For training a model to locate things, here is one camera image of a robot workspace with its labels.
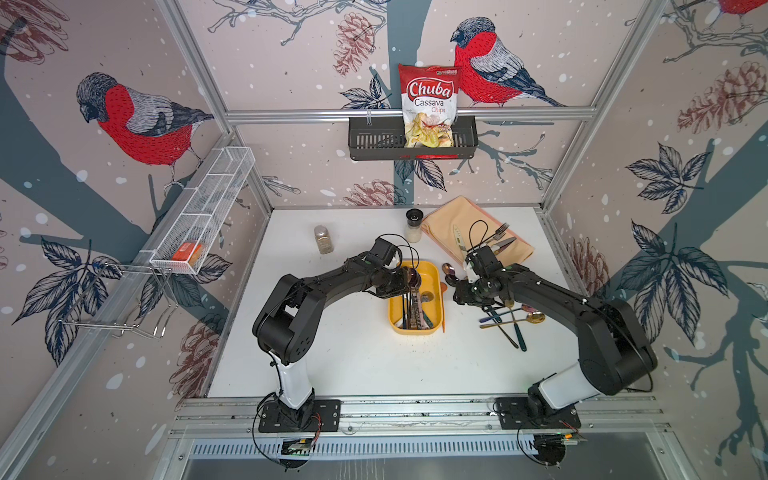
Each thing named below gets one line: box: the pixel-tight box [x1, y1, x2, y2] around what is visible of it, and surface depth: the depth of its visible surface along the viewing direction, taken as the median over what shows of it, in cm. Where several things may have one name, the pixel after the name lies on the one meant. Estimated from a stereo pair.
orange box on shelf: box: [172, 242, 202, 264], surface depth 68 cm
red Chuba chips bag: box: [398, 64, 460, 148], surface depth 85 cm
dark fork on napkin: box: [486, 222, 510, 241], surface depth 116 cm
